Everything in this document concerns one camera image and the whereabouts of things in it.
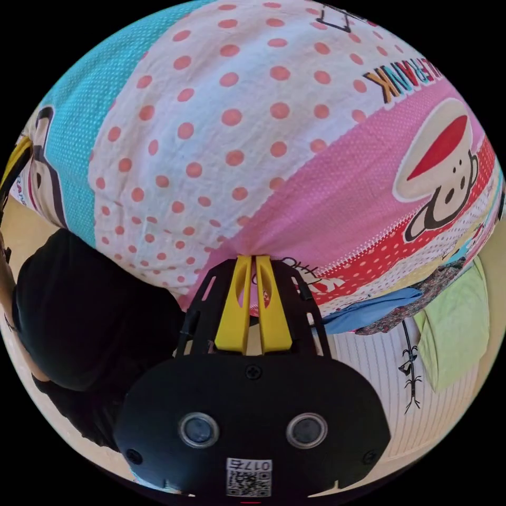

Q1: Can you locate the bed with printed cartoon sheet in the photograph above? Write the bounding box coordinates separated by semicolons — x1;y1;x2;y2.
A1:
17;0;506;317

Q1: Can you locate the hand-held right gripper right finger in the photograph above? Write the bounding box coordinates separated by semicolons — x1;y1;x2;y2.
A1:
256;256;294;353

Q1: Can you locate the person's body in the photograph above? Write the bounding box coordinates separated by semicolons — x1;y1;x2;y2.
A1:
11;228;190;453

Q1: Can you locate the pile of clothes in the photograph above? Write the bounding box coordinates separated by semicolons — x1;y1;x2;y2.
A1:
322;256;492;393

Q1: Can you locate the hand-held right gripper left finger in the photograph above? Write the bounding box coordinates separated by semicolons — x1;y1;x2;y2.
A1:
215;255;253;352

